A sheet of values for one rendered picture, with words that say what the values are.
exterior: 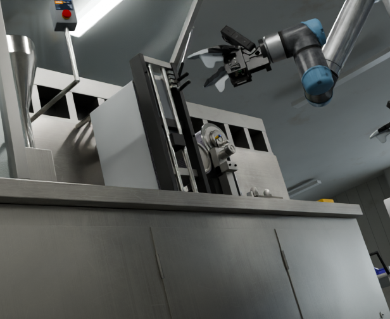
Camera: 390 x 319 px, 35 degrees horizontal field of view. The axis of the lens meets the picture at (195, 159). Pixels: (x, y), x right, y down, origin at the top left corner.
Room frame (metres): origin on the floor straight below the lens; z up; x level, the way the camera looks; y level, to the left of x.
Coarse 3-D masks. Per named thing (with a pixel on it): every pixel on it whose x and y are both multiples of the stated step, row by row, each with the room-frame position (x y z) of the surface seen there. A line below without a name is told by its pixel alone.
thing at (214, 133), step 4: (212, 132) 2.03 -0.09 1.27; (216, 132) 2.05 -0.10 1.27; (220, 132) 2.07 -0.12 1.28; (212, 136) 2.03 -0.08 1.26; (216, 136) 2.04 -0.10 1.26; (224, 136) 2.08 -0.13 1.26; (212, 140) 2.03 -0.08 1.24; (220, 140) 2.06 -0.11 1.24; (224, 140) 2.07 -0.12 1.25; (212, 144) 2.04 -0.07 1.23; (216, 144) 2.04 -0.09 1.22; (220, 144) 2.05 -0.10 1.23
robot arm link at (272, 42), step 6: (270, 36) 1.41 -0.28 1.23; (276, 36) 1.40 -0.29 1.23; (264, 42) 1.42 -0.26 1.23; (270, 42) 1.41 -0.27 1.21; (276, 42) 1.40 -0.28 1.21; (270, 48) 1.41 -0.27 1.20; (276, 48) 1.41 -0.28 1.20; (282, 48) 1.41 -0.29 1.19; (270, 54) 1.42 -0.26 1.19; (276, 54) 1.42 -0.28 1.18; (282, 54) 1.42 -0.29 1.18; (270, 60) 1.44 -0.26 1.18; (276, 60) 1.44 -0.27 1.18
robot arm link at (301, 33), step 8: (304, 24) 1.39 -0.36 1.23; (312, 24) 1.39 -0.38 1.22; (320, 24) 1.39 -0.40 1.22; (280, 32) 1.41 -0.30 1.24; (288, 32) 1.40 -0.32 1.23; (296, 32) 1.39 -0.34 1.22; (304, 32) 1.39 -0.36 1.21; (312, 32) 1.39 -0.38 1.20; (320, 32) 1.39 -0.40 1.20; (280, 40) 1.46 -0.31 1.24; (288, 40) 1.40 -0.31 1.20; (296, 40) 1.40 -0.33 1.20; (304, 40) 1.39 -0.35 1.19; (312, 40) 1.39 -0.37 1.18; (320, 40) 1.40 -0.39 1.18; (288, 48) 1.41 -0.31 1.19; (296, 48) 1.40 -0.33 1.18; (288, 56) 1.44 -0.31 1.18
